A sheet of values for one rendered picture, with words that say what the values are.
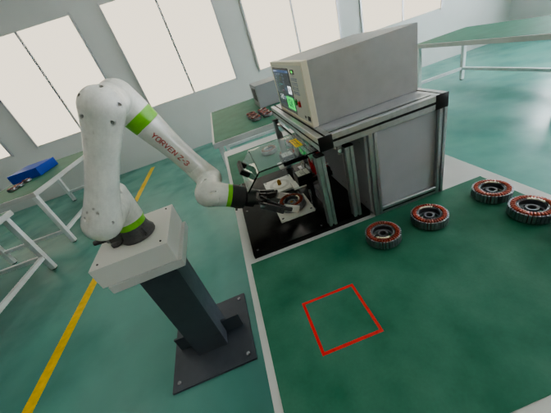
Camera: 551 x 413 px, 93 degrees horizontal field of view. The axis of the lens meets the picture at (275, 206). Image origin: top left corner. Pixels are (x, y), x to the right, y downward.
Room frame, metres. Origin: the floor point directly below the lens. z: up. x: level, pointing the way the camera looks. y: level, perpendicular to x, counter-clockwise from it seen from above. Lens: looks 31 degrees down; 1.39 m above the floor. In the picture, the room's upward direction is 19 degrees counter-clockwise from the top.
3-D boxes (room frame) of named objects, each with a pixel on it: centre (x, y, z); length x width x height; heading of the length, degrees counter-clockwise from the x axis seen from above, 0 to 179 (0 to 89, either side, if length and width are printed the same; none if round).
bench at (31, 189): (3.95, 3.02, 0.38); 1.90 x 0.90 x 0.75; 4
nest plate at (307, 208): (0.97, -0.07, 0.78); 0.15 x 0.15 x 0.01; 4
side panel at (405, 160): (0.79, -0.49, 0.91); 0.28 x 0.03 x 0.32; 94
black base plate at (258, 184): (1.09, -0.08, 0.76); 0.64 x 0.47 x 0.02; 4
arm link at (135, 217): (1.03, 0.62, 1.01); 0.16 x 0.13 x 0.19; 4
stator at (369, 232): (0.64, -0.31, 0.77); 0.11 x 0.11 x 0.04
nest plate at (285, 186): (1.21, -0.06, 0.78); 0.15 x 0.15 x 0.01; 4
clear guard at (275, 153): (0.91, -0.08, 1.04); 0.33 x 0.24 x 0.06; 94
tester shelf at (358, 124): (1.11, -0.38, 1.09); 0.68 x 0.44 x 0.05; 4
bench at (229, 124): (3.47, -0.11, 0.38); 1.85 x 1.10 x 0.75; 4
